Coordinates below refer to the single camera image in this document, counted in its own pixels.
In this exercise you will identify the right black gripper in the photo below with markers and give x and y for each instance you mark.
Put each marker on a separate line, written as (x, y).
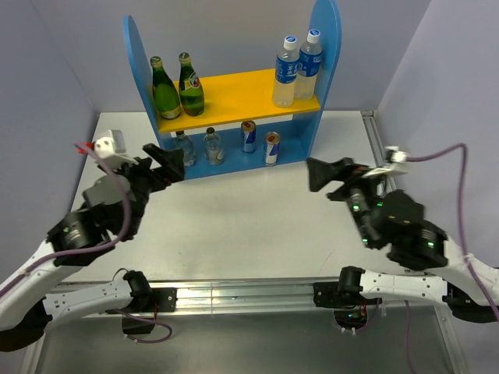
(320, 171)

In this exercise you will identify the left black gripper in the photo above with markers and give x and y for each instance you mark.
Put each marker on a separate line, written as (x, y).
(171, 169)

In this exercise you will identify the clear glass bottle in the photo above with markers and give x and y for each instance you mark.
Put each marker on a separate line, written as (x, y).
(213, 147)
(183, 142)

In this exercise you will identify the Red Bull can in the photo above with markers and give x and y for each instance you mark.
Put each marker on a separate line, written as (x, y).
(271, 148)
(248, 129)

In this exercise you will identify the green Perrier bottle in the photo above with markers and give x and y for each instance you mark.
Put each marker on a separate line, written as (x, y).
(166, 97)
(190, 88)

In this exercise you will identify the blue and yellow wooden shelf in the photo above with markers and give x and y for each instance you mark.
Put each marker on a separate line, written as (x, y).
(244, 96)

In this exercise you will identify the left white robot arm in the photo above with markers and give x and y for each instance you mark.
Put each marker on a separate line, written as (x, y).
(29, 308)

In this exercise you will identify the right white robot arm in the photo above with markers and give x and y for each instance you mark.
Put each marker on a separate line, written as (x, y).
(441, 274)

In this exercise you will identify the left clear water bottle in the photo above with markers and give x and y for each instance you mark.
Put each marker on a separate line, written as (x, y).
(285, 73)

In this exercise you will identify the clear water bottle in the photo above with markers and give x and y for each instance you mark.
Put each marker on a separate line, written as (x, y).
(285, 73)
(310, 57)

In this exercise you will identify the right clear water bottle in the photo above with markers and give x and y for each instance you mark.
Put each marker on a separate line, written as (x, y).
(310, 57)

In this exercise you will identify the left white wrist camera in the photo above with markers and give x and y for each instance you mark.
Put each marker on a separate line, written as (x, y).
(111, 148)

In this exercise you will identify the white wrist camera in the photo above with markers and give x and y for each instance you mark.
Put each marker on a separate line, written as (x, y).
(395, 163)
(111, 148)

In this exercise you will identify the aluminium side rail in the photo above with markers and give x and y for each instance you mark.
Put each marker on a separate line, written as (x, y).
(390, 187)

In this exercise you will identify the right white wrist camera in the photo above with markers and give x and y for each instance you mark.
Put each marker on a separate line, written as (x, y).
(395, 163)

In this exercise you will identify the aluminium front rail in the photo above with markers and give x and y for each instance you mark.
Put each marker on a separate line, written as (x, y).
(249, 327)

